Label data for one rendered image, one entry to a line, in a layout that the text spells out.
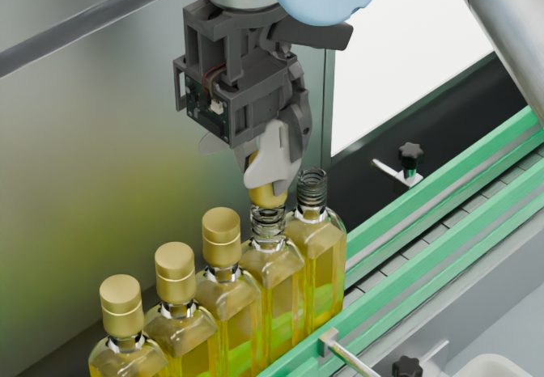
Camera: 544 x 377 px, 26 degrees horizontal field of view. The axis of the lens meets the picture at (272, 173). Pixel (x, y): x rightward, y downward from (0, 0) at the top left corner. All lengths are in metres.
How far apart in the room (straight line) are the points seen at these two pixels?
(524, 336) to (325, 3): 0.85
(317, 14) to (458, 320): 0.73
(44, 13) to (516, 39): 0.40
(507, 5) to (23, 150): 0.45
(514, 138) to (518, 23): 0.77
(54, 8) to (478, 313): 0.71
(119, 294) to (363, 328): 0.37
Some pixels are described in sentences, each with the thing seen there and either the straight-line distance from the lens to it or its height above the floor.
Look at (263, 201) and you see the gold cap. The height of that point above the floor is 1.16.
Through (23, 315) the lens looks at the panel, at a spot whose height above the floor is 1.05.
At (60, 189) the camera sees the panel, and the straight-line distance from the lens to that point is 1.07.
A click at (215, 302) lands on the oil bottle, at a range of 1.09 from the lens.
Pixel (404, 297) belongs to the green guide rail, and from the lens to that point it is 1.32.
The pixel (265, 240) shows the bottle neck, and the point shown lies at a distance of 1.10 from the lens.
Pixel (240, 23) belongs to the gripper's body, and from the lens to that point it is 0.90.
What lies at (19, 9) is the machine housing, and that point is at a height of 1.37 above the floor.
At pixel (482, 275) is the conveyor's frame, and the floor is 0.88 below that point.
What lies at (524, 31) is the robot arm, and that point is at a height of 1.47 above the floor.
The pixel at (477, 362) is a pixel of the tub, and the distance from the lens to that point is 1.37.
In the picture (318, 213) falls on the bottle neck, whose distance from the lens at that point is 1.14.
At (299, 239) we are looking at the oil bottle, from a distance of 1.14.
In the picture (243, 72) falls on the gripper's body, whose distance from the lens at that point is 0.94.
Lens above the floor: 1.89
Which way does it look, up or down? 42 degrees down
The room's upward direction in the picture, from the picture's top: straight up
